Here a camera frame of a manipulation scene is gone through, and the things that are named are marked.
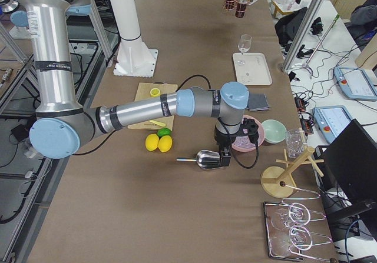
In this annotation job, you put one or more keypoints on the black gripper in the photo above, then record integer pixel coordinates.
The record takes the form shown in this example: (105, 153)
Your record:
(222, 139)

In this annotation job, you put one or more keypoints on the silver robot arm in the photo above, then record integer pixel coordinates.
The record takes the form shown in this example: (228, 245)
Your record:
(63, 125)

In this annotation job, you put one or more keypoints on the pink bowl of ice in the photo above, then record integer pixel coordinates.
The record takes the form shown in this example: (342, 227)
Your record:
(243, 144)

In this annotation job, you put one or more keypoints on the stainless steel ice scoop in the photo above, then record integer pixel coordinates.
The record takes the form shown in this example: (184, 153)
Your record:
(205, 159)

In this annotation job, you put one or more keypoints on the grey folded cloth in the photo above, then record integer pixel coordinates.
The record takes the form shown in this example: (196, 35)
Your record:
(257, 102)

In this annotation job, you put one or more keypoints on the mint green bowl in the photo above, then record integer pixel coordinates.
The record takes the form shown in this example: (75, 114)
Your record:
(275, 131)

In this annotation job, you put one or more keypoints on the yellow lemon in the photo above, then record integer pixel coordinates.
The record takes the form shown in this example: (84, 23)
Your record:
(165, 143)
(151, 142)

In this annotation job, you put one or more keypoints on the green lime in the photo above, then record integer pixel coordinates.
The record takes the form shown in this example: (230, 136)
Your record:
(163, 132)

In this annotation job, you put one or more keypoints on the wooden cup rack stand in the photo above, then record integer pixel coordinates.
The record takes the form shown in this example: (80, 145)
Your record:
(279, 183)

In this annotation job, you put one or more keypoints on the yellow plastic knife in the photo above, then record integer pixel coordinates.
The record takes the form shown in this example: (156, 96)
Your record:
(157, 123)

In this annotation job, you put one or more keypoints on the clear glass mug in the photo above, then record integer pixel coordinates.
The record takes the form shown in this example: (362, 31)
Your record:
(295, 142)

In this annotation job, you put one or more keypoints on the cream rabbit print tray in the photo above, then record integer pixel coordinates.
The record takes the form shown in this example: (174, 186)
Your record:
(251, 69)

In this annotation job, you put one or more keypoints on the half lemon slice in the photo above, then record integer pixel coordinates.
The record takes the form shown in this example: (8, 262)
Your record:
(155, 92)

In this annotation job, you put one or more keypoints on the bamboo cutting board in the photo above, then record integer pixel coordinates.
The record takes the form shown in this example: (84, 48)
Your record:
(143, 92)

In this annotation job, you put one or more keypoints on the clear wine glass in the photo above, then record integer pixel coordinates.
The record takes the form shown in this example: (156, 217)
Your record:
(244, 46)

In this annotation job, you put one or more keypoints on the upturned wine glass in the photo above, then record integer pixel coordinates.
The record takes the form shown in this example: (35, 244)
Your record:
(298, 214)
(294, 240)

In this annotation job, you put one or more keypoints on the blue teach pendant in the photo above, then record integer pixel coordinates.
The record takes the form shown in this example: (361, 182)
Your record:
(331, 120)
(355, 83)

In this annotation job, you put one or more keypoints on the black framed glass tray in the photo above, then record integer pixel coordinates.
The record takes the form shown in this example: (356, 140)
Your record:
(272, 225)

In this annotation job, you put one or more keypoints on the black monitor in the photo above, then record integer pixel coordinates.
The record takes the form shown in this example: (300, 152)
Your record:
(351, 158)

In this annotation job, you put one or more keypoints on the black backpack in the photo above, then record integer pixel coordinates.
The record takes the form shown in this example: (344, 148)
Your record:
(286, 28)

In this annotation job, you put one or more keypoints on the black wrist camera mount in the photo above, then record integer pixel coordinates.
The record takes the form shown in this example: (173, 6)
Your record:
(249, 127)

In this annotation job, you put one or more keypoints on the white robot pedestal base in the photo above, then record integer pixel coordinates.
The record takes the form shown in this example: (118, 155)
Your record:
(133, 58)

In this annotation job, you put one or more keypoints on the aluminium frame post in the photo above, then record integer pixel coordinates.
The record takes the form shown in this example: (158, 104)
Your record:
(309, 17)

